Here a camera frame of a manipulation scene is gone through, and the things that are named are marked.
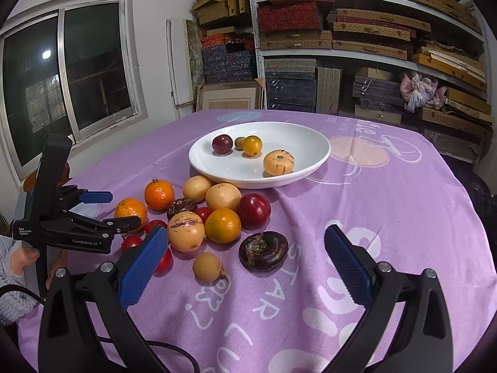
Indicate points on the person's left hand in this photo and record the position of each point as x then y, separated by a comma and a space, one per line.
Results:
28, 258

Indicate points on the upright woven box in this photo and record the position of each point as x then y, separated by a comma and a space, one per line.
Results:
329, 89

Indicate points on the shelf with stacked frames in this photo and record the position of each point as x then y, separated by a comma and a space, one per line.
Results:
369, 46

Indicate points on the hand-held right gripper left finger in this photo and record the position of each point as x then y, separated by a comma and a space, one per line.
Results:
141, 268

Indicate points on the person's left forearm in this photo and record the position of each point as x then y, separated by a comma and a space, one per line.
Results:
7, 283

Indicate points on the wooden picture frame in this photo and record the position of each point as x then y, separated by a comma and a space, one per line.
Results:
229, 97

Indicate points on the red cherry tomato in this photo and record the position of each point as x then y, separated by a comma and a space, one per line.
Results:
203, 213
165, 261
131, 243
154, 225

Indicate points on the white framed sliding window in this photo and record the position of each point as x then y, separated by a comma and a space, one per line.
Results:
93, 66

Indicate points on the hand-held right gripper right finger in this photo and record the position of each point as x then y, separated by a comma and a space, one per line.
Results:
345, 268

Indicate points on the orange mandarin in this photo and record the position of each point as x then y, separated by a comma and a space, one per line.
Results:
130, 208
159, 195

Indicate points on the pink cloth bundle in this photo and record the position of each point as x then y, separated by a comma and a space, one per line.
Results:
421, 91

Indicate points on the white metal shelf rack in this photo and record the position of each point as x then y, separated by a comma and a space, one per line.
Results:
295, 52

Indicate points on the dark purple plum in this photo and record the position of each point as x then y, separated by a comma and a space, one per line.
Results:
222, 143

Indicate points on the orange-yellow round fruit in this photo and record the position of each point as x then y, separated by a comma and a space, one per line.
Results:
222, 226

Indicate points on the yellow passion fruit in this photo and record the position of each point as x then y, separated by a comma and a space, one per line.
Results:
196, 187
223, 196

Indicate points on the small brown kiwi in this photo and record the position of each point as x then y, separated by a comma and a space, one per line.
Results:
207, 267
239, 143

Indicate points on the stack of red patterned boxes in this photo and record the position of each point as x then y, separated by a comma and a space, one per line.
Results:
289, 15

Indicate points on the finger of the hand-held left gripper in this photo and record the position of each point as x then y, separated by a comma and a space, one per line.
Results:
126, 222
97, 197

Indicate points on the white panel board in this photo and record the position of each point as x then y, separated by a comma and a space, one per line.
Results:
179, 62

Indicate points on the blue and orange patterned boxes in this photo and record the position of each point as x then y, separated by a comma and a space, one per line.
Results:
227, 60

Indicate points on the white oval plate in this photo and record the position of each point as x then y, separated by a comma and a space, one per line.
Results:
295, 140

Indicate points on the brown wooden chair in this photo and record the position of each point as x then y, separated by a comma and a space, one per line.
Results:
29, 182

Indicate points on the wrinkled dark purple fruit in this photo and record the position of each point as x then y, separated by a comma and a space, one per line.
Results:
264, 251

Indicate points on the green marbled panel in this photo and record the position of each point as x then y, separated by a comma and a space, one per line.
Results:
193, 52

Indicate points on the pale striped pepino melon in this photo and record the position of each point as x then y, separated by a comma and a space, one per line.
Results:
278, 162

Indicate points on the red plum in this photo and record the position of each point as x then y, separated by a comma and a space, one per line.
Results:
254, 210

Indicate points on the purple streaked pepino melon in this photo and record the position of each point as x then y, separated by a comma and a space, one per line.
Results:
186, 233

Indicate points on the stack of dark navy boxes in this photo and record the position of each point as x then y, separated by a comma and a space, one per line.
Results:
289, 89
376, 93

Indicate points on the small yellow round fruit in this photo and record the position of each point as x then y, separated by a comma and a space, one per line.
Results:
252, 145

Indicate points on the purple printed tablecloth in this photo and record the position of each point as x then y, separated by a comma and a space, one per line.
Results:
388, 202

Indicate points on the dark purple striped fruit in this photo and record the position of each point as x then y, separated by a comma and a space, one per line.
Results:
181, 206

